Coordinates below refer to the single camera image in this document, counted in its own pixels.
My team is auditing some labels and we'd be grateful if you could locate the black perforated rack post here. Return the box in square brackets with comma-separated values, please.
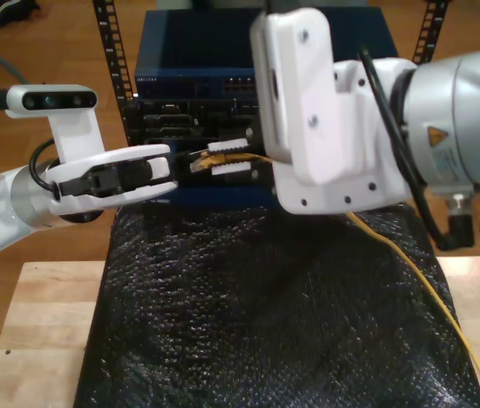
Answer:
[411, 0, 451, 65]
[92, 0, 145, 148]

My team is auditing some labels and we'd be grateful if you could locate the black bubble wrap mat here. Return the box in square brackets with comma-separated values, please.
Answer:
[73, 203, 480, 408]

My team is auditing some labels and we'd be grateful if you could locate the yellow network cable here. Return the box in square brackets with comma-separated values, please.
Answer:
[188, 148, 480, 408]

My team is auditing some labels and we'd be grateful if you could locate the black rack server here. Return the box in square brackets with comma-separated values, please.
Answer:
[124, 98, 266, 141]

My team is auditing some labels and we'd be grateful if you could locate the blue rack base unit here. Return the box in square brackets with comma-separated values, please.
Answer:
[171, 186, 283, 209]

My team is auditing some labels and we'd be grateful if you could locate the black gripper power cable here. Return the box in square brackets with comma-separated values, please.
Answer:
[357, 45, 477, 252]

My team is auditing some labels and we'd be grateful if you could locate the dark sneaker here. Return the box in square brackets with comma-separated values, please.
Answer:
[0, 0, 41, 27]

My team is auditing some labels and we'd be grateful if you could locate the blue network switch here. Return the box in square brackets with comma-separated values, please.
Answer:
[133, 8, 398, 101]

